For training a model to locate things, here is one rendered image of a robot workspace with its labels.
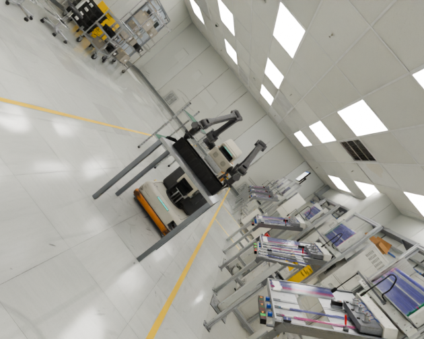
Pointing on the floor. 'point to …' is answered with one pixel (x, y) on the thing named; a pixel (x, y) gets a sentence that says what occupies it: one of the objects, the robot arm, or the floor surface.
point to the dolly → (91, 12)
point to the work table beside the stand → (149, 170)
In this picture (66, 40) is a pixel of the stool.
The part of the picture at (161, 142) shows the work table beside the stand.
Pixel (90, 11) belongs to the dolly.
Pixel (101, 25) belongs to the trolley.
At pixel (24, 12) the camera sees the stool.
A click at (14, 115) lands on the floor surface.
